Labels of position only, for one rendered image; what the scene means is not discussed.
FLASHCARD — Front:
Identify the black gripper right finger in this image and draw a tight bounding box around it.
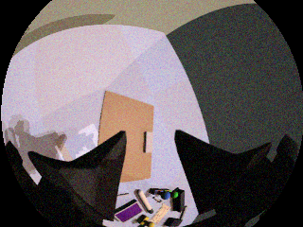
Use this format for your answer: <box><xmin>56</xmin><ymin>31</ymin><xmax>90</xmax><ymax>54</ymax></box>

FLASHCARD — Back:
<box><xmin>174</xmin><ymin>130</ymin><xmax>272</xmax><ymax>215</ymax></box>

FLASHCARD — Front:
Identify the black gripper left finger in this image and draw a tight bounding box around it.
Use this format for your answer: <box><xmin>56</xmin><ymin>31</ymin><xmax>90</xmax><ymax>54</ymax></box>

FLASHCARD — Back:
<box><xmin>27</xmin><ymin>131</ymin><xmax>126</xmax><ymax>222</ymax></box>

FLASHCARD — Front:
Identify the brown flat board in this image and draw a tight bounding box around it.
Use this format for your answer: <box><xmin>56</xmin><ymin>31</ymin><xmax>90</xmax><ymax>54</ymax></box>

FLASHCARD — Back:
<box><xmin>98</xmin><ymin>90</ymin><xmax>154</xmax><ymax>183</ymax></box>

